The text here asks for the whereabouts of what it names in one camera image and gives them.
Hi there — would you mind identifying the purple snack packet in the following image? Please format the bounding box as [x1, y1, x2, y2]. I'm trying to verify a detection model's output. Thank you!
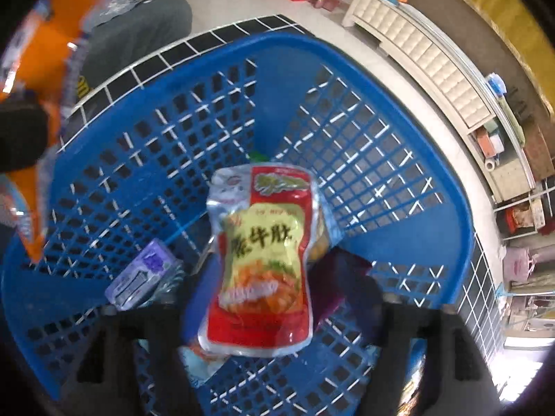
[310, 249, 374, 331]

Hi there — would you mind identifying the yellow wall cloth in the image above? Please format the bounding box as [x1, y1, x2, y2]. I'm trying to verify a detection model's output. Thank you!
[440, 0, 555, 119]

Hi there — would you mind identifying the blue mop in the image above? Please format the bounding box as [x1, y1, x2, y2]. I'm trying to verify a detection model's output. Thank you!
[496, 284, 555, 301]

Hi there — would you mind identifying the light blue snack packet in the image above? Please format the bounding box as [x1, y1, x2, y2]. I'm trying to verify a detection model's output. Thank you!
[180, 342, 236, 396]

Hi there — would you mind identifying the metal storage rack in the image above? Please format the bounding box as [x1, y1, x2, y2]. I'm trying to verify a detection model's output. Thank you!
[494, 177, 555, 243]

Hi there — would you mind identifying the orange-red box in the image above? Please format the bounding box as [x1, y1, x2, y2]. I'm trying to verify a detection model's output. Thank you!
[475, 128, 495, 157]

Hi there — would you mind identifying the cream tufted cabinet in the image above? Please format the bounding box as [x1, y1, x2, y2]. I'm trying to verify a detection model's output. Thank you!
[342, 0, 538, 204]

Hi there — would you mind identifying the brown cardboard box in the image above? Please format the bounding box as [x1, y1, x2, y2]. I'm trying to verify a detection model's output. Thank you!
[522, 123, 555, 181]

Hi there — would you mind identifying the pink bag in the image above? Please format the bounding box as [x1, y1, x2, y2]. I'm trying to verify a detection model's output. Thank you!
[503, 245, 545, 285]

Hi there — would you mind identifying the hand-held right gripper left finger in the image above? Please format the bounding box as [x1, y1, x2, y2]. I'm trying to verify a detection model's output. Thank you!
[61, 255, 226, 416]

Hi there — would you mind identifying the red yellow snack pouch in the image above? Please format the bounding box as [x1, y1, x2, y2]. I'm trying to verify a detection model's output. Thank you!
[198, 164, 324, 358]

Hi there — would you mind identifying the grey-blue patterned cloth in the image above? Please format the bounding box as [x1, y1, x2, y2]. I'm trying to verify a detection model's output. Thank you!
[87, 0, 144, 27]

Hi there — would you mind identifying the orange snack bag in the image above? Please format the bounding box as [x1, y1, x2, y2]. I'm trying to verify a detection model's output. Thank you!
[0, 0, 119, 263]

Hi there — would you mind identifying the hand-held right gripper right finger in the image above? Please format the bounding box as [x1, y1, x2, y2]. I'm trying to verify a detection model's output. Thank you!
[344, 268, 500, 416]

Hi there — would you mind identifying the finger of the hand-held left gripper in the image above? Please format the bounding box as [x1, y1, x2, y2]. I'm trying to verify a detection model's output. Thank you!
[0, 99, 51, 174]

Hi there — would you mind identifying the grey cushion yellow print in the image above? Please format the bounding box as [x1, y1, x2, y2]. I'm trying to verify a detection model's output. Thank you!
[80, 0, 194, 96]

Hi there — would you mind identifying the green folded cloth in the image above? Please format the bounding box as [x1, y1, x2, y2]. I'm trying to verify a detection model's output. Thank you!
[498, 95, 527, 148]

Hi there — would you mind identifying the purple chewing gum pack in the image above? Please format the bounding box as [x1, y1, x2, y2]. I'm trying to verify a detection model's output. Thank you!
[105, 238, 185, 312]

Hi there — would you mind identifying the blue plastic basket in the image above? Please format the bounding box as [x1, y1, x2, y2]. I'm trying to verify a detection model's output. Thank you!
[0, 32, 476, 416]

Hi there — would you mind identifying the yellow snack packet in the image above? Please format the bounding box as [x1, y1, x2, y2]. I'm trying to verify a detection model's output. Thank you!
[308, 208, 331, 261]

